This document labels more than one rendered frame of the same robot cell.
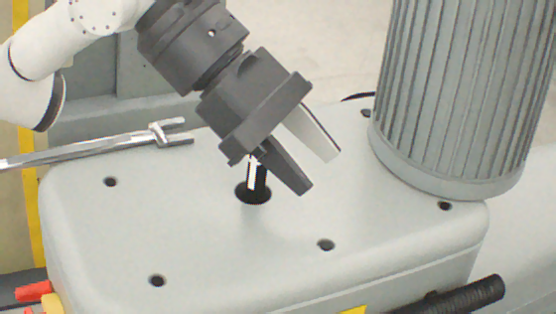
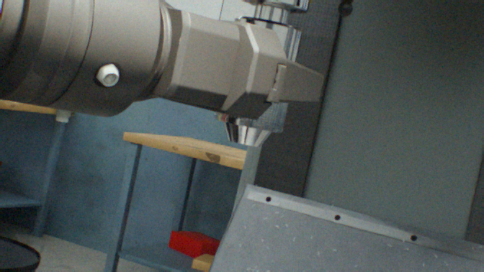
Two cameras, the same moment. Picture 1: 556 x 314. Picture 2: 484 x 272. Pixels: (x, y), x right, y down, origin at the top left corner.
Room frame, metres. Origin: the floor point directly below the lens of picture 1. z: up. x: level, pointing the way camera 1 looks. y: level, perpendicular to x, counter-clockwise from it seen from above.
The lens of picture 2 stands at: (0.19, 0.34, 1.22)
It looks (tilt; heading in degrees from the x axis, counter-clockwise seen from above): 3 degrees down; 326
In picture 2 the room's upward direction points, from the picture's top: 12 degrees clockwise
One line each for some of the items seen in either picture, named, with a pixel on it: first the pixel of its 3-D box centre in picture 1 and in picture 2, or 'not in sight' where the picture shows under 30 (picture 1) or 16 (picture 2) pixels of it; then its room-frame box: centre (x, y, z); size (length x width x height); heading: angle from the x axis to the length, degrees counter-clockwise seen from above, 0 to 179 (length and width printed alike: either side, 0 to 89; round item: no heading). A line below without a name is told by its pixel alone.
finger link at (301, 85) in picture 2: not in sight; (288, 81); (0.62, 0.02, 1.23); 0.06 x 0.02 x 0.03; 96
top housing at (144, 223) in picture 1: (259, 244); not in sight; (0.66, 0.01, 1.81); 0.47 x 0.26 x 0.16; 121
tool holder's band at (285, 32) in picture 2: not in sight; (267, 30); (0.65, 0.02, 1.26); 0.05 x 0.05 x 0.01
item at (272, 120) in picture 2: not in sight; (256, 82); (0.65, 0.02, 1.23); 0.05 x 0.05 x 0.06
